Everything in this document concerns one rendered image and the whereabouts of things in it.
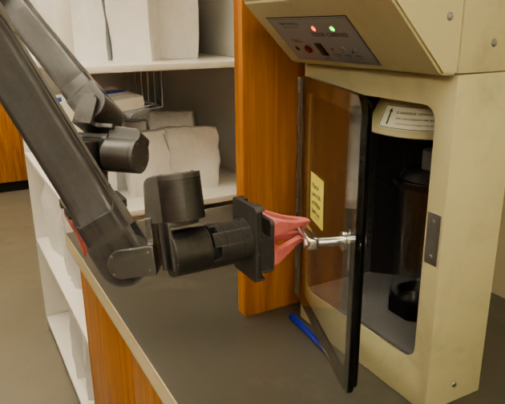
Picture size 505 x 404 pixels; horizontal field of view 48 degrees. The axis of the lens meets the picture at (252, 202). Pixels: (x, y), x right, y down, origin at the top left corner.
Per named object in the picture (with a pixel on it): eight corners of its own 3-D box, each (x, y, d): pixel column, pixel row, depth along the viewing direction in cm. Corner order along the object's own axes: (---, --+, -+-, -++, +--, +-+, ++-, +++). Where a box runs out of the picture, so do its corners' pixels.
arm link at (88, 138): (81, 128, 96) (61, 135, 91) (117, 131, 94) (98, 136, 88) (85, 168, 98) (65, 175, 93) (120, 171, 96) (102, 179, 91)
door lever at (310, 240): (326, 228, 81) (327, 211, 80) (346, 253, 72) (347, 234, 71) (290, 230, 80) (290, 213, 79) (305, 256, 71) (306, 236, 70)
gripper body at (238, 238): (268, 206, 70) (215, 216, 67) (268, 280, 73) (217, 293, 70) (244, 193, 76) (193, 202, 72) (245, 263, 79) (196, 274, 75)
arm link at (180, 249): (157, 275, 71) (171, 282, 66) (149, 221, 70) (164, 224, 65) (207, 264, 74) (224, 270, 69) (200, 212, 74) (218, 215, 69)
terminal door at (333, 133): (300, 295, 104) (305, 74, 92) (353, 398, 75) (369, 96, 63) (296, 296, 104) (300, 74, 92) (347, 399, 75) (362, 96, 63)
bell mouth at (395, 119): (426, 116, 96) (428, 83, 94) (515, 132, 81) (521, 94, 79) (342, 125, 88) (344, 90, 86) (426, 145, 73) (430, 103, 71)
